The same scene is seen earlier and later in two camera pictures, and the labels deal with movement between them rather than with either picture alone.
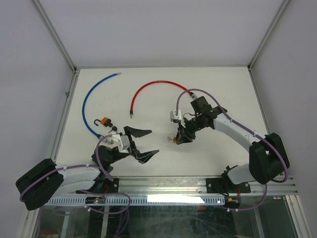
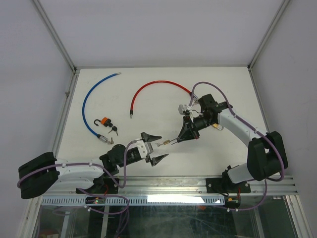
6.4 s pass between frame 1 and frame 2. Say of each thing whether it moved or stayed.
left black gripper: moved
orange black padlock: stayed
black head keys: stayed
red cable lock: stayed
